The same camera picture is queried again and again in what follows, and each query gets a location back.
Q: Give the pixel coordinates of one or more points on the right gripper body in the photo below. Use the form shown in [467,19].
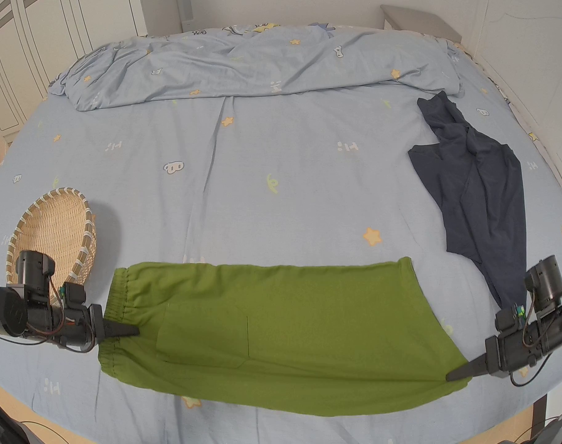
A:
[517,349]

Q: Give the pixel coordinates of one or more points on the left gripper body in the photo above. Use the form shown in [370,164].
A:
[77,329]

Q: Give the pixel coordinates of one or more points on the green shorts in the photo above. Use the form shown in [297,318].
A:
[285,340]

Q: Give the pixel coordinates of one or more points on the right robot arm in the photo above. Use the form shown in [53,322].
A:
[544,280]

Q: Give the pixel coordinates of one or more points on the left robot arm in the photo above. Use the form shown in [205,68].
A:
[12,308]

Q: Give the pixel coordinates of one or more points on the round woven basket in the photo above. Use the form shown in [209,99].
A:
[49,229]

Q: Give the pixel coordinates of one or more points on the dark blue garment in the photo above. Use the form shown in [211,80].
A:
[484,192]

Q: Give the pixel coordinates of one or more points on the bed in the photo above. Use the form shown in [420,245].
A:
[308,201]

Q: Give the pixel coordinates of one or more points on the white wardrobe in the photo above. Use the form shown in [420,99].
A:
[54,39]

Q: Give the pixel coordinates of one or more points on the pale blue quilt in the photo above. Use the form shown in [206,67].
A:
[262,63]

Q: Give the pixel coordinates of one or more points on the grey bedside table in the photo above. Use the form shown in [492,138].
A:
[420,21]

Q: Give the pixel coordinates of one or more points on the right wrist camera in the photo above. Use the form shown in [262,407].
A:
[507,319]

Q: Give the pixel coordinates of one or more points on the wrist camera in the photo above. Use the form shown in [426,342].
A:
[73,294]
[507,319]

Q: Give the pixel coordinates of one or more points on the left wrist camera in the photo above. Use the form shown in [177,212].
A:
[73,294]

